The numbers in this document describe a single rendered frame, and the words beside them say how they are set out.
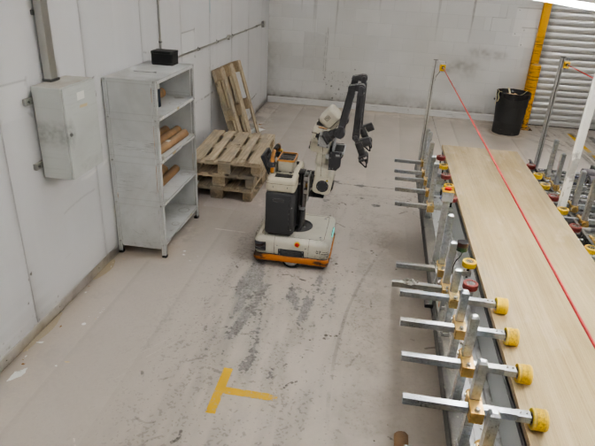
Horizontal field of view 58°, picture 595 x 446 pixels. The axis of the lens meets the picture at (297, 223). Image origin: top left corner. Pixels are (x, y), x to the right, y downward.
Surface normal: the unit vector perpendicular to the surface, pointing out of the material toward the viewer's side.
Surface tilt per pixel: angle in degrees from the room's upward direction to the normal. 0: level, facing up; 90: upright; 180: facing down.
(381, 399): 0
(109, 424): 0
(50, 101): 90
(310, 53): 90
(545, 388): 0
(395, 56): 90
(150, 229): 90
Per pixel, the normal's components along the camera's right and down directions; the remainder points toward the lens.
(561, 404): 0.05, -0.90
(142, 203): -0.16, 0.42
